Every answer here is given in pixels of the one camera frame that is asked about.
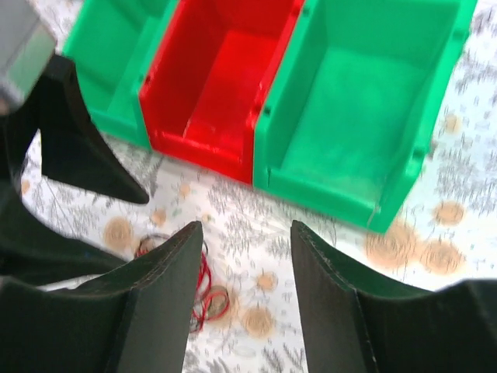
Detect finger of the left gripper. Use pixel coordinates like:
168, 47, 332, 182
1, 54, 149, 280

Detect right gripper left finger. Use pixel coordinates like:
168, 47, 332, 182
1, 221, 203, 372

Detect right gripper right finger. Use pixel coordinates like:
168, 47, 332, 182
290, 221, 496, 373

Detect red wire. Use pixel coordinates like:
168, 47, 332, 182
135, 232, 230, 333

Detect floral table mat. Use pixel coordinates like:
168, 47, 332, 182
22, 1, 496, 372

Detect left green bin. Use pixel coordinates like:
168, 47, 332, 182
63, 0, 178, 148

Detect green bin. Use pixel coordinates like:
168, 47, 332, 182
63, 0, 178, 148
253, 0, 476, 232

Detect red bin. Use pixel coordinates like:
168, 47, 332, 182
139, 1, 308, 189

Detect right green bin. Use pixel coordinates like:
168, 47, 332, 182
253, 0, 476, 232

